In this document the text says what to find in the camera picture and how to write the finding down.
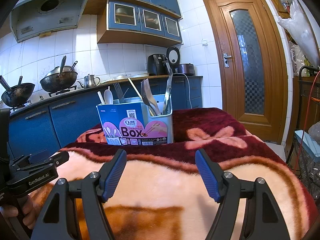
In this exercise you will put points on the light blue utensil holder box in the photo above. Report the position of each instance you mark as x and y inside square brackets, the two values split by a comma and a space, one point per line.
[155, 127]

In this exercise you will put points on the light blue crate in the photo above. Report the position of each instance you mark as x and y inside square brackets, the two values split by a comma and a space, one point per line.
[306, 142]

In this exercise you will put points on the gas stove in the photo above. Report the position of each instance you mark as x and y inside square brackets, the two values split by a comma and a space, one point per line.
[63, 91]

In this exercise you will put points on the blue base cabinet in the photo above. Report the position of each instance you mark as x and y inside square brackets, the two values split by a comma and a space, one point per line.
[70, 120]

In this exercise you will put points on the steel kettle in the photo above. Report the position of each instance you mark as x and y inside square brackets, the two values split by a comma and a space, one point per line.
[89, 81]

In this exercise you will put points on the beige plastic spoon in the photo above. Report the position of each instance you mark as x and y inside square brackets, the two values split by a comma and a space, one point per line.
[108, 97]

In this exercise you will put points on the small black wok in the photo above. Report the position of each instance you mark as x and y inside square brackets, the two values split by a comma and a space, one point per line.
[17, 95]

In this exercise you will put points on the large black wok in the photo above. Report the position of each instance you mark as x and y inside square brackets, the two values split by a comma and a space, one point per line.
[58, 82]

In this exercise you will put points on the white plastic bag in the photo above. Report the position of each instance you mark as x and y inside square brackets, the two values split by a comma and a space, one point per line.
[302, 35]

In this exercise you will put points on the steel fork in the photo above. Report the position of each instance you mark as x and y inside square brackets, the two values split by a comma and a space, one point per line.
[152, 105]
[145, 90]
[118, 90]

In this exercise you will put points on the person's left hand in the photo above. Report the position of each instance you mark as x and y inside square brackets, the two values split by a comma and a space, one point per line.
[30, 211]

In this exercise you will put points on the white light switch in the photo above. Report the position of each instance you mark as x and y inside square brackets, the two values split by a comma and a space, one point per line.
[204, 42]

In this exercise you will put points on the rice cooker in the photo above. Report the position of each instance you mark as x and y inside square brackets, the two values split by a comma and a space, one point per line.
[186, 69]

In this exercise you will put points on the black air fryer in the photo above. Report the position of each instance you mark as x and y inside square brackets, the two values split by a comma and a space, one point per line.
[156, 65]

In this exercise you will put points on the steel table knife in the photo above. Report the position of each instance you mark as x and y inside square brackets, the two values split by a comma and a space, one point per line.
[168, 90]

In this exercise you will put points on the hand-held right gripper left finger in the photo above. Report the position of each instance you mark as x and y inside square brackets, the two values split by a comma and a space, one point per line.
[116, 172]

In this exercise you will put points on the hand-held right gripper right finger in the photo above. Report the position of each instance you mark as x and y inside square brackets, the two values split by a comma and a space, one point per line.
[207, 177]

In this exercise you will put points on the printed fleece blanket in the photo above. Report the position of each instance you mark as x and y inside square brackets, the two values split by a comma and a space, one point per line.
[160, 195]

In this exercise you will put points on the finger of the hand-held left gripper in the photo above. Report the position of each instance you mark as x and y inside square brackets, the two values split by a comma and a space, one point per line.
[22, 161]
[60, 158]

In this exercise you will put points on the wooden door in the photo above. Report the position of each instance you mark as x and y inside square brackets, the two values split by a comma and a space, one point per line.
[220, 30]

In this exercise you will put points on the white plastic chopstick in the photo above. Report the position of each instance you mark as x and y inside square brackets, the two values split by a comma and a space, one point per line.
[100, 98]

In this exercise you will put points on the grey range hood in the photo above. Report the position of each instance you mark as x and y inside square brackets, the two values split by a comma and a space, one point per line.
[50, 17]

